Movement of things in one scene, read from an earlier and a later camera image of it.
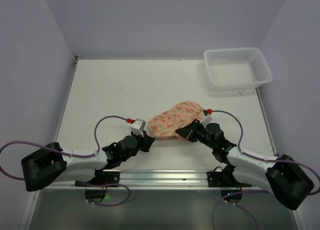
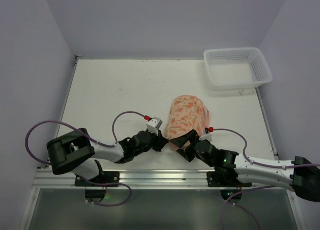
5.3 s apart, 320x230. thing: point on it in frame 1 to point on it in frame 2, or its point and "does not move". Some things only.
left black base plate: (109, 177) does not move
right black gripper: (191, 131) to (193, 145)
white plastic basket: (235, 69) does not move
